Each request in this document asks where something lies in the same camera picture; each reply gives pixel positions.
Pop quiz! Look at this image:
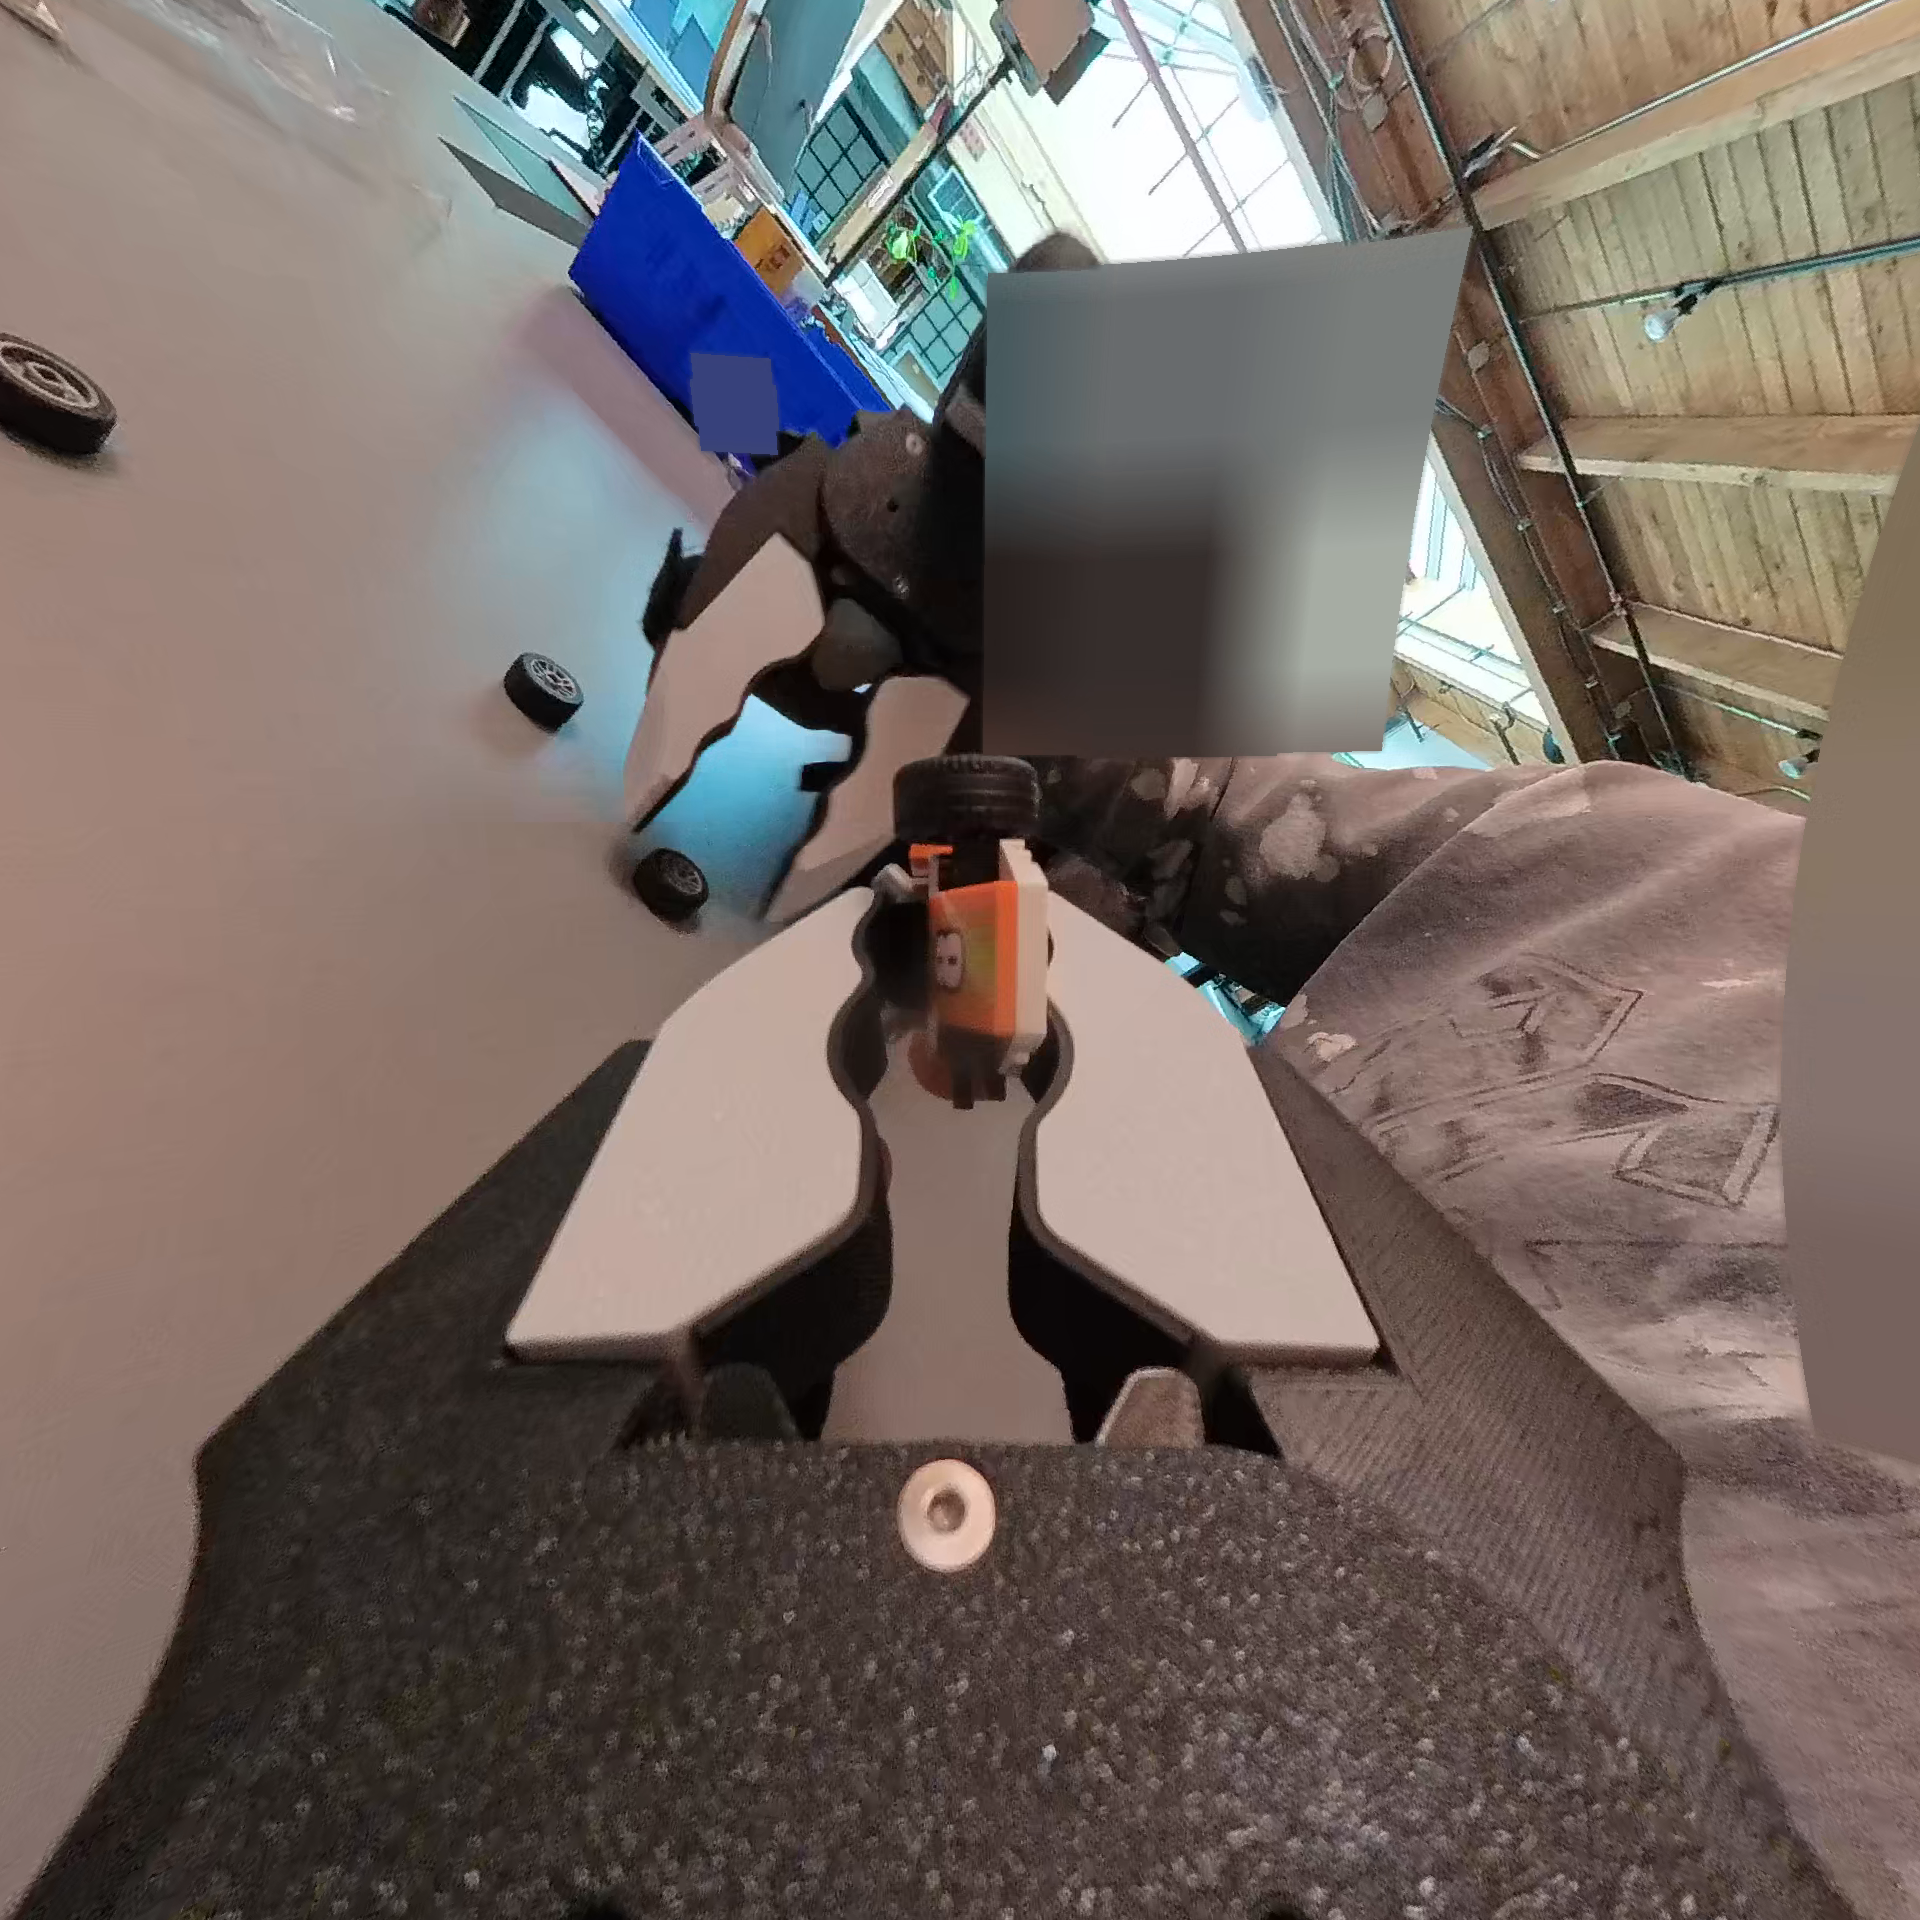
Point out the blue storage bin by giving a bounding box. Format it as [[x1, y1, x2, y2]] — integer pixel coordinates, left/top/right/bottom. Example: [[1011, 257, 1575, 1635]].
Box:
[[571, 134, 908, 461]]

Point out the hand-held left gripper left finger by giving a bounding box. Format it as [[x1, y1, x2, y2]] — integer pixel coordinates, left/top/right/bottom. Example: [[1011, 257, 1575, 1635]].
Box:
[[506, 887, 895, 1367]]

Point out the wooden beam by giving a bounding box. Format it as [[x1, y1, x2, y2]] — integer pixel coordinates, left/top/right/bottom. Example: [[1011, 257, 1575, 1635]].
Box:
[[1465, 0, 1920, 236]]

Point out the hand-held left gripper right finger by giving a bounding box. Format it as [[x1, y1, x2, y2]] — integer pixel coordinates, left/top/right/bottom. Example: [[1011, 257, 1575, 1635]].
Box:
[[1014, 901, 1387, 1377]]

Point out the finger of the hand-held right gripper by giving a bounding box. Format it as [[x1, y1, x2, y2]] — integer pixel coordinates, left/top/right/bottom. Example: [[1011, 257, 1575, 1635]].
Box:
[[765, 676, 982, 929], [619, 526, 833, 838]]

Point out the orange white lego car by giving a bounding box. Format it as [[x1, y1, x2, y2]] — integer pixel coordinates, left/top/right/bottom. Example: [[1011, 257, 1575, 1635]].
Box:
[[881, 757, 1061, 1114]]

